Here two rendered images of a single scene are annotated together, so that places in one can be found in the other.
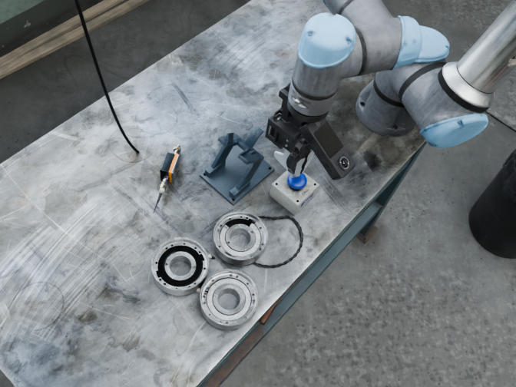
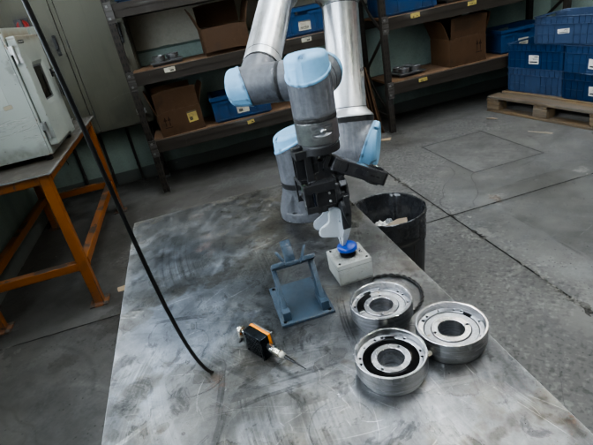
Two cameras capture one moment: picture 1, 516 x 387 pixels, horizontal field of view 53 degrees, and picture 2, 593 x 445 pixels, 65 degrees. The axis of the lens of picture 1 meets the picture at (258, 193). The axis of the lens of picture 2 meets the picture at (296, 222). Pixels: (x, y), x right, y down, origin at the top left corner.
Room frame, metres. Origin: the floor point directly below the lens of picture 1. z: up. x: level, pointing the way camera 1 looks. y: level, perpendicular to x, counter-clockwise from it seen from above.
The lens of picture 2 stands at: (0.04, 0.53, 1.32)
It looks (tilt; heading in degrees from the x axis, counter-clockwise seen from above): 26 degrees down; 318
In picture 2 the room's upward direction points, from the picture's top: 12 degrees counter-clockwise
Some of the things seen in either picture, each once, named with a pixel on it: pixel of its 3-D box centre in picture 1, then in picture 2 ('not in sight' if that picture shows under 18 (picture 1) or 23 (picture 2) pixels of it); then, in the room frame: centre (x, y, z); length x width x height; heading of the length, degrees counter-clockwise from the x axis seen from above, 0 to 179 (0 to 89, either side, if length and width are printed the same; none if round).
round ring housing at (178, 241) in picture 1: (180, 267); (391, 362); (0.36, 0.11, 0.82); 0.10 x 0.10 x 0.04
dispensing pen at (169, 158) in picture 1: (165, 176); (267, 348); (0.54, 0.19, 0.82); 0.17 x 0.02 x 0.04; 177
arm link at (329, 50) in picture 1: (324, 56); (310, 85); (0.58, -0.06, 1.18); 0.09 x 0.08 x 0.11; 120
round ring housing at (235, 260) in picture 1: (239, 239); (381, 308); (0.44, 0.02, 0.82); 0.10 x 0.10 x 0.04
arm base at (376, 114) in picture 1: (393, 97); (305, 193); (0.86, -0.26, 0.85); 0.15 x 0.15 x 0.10
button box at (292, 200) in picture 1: (296, 187); (349, 261); (0.58, -0.07, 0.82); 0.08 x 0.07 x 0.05; 148
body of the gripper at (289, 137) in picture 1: (299, 121); (320, 175); (0.59, -0.05, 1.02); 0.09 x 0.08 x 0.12; 58
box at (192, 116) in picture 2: not in sight; (177, 107); (3.65, -1.64, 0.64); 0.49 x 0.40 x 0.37; 63
